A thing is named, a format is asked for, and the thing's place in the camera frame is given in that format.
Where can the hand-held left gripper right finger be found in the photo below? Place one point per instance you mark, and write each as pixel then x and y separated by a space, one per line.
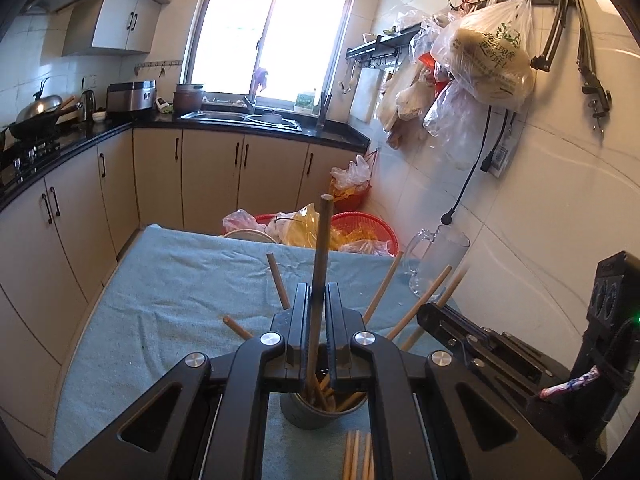
pixel 336 320

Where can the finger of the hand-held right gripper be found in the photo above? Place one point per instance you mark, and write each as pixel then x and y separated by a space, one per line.
pixel 480 340

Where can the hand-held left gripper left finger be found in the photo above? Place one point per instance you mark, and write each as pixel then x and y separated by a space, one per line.
pixel 298 320

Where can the bunch of wooden chopsticks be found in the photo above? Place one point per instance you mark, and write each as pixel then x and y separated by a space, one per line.
pixel 381 290

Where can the single dark chopstick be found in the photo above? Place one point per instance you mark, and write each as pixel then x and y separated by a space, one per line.
pixel 322 240

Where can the dark grey perforated utensil holder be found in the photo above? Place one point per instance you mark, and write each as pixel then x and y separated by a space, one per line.
pixel 300 417

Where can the clear glass mug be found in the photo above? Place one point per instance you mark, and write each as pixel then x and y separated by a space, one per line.
pixel 440 260

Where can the yellow plastic bag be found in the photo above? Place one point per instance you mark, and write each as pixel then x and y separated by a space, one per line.
pixel 300 230

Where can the pink plastic bag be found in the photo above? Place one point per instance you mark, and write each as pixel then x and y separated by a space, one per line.
pixel 242 220

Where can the red plastic bin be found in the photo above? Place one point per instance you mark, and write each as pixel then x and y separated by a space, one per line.
pixel 350 200

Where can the grey-blue table cloth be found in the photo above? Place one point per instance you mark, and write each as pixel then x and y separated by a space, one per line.
pixel 175 300

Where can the dark countertop utensil holder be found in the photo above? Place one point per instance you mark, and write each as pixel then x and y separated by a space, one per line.
pixel 323 110

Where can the steel kitchen sink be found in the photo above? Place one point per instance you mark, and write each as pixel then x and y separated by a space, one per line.
pixel 225 117

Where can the steel sink faucet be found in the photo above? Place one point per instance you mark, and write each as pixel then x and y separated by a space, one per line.
pixel 249 105

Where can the white cutting board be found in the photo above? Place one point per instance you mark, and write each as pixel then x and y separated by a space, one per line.
pixel 365 95

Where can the bag of dried food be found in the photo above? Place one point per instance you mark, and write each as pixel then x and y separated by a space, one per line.
pixel 405 100

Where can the hanging steel ladle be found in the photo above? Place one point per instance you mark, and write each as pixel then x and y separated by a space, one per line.
pixel 346 82

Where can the purple rag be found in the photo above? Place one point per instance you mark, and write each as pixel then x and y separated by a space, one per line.
pixel 260 80

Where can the brown clay pot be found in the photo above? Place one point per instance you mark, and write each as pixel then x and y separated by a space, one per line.
pixel 188 99

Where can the black kitchen countertop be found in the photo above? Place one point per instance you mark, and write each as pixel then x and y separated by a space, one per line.
pixel 115 127

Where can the large printed plastic bag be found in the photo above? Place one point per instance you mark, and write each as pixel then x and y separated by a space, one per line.
pixel 487 55

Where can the silver black rice cooker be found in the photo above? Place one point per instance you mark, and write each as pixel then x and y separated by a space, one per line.
pixel 130 96

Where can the small white bowl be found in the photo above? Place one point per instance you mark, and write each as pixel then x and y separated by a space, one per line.
pixel 99 116

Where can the kitchen window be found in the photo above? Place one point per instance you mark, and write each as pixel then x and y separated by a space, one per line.
pixel 270 35

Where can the steel kettle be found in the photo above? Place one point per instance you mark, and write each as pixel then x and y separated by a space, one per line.
pixel 88 106

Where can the black gas stove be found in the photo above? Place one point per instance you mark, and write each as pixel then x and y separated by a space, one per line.
pixel 30 155

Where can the black wok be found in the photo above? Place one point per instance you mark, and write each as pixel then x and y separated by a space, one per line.
pixel 35 127

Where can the steel wok lid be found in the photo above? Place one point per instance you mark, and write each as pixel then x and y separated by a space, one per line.
pixel 39 107

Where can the black wall shelf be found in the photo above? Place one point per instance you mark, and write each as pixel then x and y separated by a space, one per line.
pixel 380 45

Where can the steel wall hook strip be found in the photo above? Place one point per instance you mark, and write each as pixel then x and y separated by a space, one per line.
pixel 157 63

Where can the beige wall cabinets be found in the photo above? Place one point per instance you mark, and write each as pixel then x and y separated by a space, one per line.
pixel 125 15

